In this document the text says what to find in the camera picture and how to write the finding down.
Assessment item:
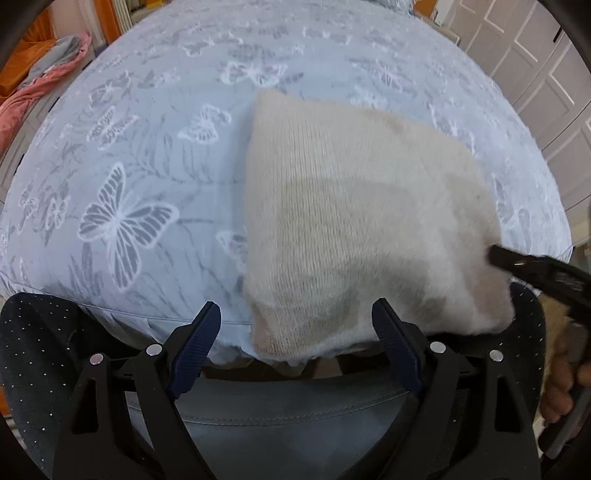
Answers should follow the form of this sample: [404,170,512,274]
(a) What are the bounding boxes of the pink blanket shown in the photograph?
[0,32,93,155]

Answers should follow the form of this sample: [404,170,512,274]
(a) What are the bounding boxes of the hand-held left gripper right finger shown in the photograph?
[372,298,542,480]

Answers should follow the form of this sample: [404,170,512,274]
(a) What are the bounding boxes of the blue butterfly print duvet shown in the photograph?
[0,0,574,367]

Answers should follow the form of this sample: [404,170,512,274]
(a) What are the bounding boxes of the white wardrobe doors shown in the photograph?
[443,0,591,232]

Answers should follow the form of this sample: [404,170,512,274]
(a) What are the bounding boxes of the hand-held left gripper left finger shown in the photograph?
[52,301,222,480]

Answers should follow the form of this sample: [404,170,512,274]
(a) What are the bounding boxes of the cream sweater with black hearts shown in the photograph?
[242,90,516,366]

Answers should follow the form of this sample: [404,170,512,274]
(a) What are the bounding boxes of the grey blanket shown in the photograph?
[23,34,88,89]

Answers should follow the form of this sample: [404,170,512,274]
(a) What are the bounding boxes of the narrow orange curtain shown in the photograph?
[95,0,123,45]

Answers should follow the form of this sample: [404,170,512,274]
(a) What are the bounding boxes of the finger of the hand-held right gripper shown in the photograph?
[488,244,591,309]

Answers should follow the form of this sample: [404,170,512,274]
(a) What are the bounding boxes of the wide orange curtain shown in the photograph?
[0,9,52,99]

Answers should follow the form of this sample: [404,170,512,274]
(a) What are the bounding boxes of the person's right hand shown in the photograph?
[540,342,577,420]

